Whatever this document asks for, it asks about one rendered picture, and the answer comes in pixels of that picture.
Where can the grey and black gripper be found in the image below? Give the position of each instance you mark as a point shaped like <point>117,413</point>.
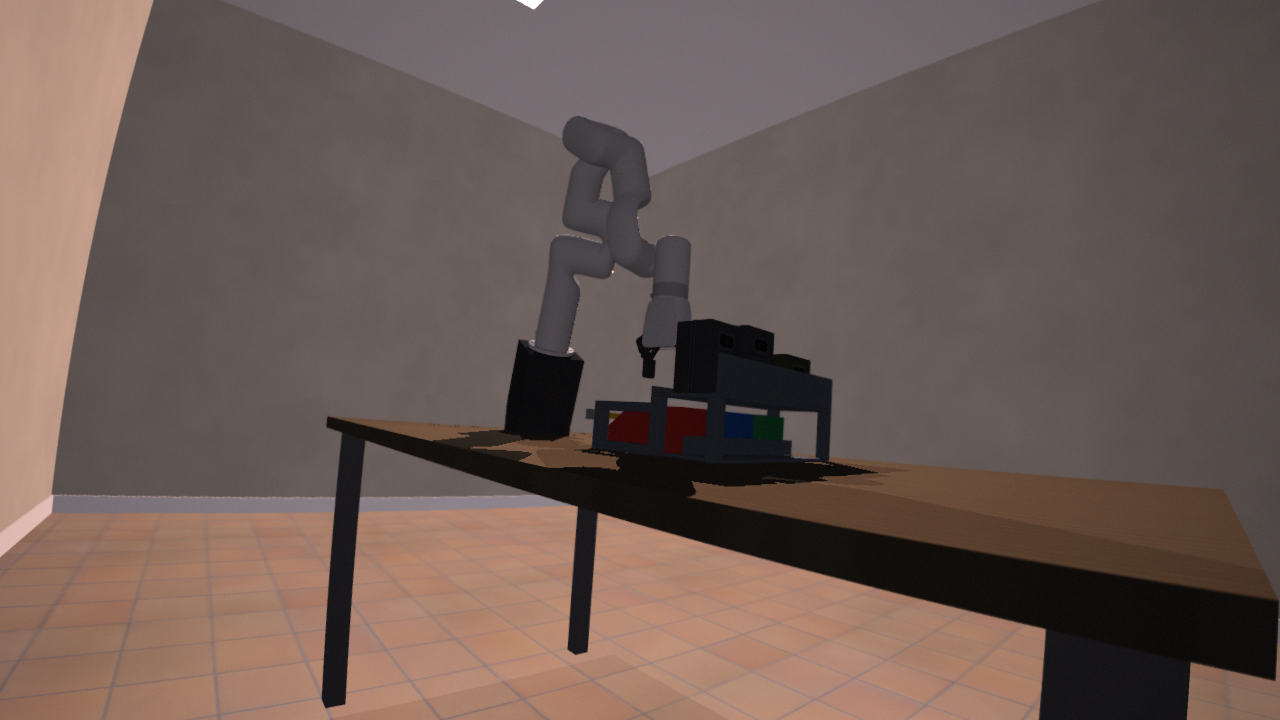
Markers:
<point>660,328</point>

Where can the olive green case with orange latches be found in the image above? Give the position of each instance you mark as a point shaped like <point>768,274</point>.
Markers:
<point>791,362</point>

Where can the dark grey metal shelf rack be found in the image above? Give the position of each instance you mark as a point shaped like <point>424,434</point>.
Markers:
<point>737,378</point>

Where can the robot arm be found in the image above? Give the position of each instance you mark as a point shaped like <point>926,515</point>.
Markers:
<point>624,156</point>

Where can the blue bin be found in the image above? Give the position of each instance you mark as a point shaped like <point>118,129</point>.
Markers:
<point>739,425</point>

